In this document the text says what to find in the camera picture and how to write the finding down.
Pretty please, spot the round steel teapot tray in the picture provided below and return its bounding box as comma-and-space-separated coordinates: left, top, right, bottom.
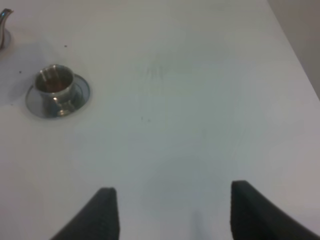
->
0, 29, 12, 52

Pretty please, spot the far stainless steel saucer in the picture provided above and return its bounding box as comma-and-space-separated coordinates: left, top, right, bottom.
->
25, 74, 91, 119

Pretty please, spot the far stainless steel teacup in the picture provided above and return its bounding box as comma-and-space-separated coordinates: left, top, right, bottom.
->
33, 64, 76, 117

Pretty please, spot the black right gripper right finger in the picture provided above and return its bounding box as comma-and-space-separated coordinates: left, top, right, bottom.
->
230, 180, 320, 240

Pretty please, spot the stainless steel teapot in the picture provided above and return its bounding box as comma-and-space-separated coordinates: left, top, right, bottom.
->
0, 8, 14, 48

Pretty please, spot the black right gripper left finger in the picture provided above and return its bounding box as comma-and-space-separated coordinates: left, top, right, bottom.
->
53, 187, 121, 240

